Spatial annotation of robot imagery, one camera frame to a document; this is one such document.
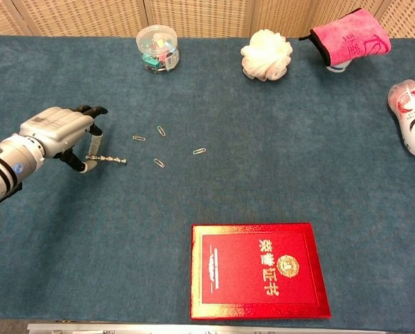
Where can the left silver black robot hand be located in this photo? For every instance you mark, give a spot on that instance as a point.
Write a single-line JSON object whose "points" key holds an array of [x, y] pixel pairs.
{"points": [[56, 127]]}

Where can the silver bead chain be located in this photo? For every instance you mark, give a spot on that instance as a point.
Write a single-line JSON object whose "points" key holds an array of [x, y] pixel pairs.
{"points": [[110, 159]]}

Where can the silver metal paper clip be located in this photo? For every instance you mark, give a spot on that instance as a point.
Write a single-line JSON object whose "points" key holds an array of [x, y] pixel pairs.
{"points": [[159, 163], [161, 131], [139, 138], [199, 151]]}

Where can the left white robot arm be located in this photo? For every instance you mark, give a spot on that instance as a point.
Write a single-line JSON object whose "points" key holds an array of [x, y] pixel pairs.
{"points": [[2, 167]]}

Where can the white round jar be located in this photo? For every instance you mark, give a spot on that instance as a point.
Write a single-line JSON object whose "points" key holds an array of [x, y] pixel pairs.
{"points": [[157, 48]]}

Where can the woven wicker folding screen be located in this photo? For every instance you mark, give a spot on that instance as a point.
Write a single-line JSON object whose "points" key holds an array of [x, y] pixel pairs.
{"points": [[89, 15]]}

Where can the blue felt table cover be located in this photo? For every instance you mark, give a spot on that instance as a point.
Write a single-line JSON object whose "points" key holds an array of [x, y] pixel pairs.
{"points": [[228, 195]]}

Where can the white mesh bath pouf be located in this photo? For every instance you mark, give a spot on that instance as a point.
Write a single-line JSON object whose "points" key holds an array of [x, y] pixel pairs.
{"points": [[266, 55]]}

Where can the red gold certificate folder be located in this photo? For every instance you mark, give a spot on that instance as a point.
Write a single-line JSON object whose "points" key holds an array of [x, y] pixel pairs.
{"points": [[259, 271]]}

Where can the white cup under towel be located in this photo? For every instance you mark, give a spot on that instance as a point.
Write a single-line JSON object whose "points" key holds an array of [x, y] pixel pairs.
{"points": [[337, 67]]}

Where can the pink towel with black trim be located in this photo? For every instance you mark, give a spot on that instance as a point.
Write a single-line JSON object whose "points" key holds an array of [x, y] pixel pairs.
{"points": [[353, 36]]}

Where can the clear plastic drink bottle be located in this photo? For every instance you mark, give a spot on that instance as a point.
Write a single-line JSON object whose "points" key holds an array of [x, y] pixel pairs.
{"points": [[414, 118]]}

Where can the aluminium frame rail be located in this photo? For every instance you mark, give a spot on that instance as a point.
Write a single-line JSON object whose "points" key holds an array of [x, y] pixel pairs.
{"points": [[193, 329]]}

